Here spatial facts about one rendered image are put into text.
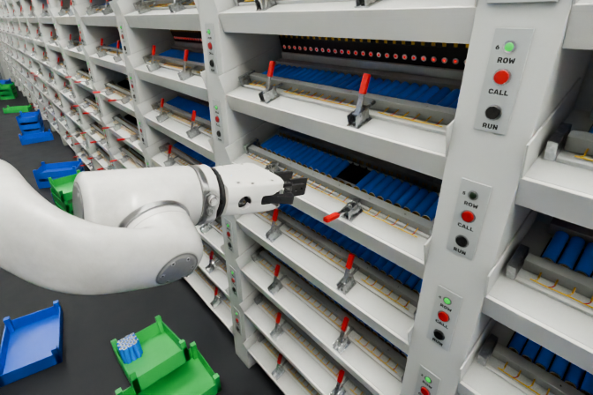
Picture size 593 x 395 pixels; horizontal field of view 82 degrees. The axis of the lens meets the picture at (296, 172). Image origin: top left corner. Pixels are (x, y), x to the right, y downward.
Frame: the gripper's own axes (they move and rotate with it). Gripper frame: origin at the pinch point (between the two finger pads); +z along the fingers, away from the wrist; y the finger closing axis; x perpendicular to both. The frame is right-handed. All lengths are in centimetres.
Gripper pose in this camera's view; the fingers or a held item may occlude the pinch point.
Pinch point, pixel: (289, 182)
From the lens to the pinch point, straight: 59.2
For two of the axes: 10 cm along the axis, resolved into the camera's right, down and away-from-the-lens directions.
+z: 7.3, -0.7, 6.8
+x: -1.6, 9.5, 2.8
